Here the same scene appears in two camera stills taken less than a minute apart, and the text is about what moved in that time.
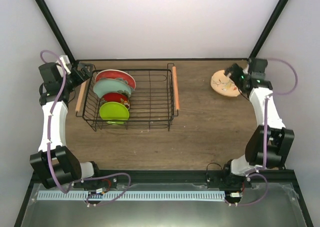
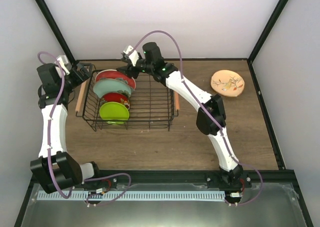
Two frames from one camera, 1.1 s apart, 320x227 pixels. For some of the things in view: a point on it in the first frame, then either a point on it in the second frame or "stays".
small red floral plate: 114,97 stays
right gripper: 234,75 -> 130,71
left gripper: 80,79 stays
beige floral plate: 224,85 stays
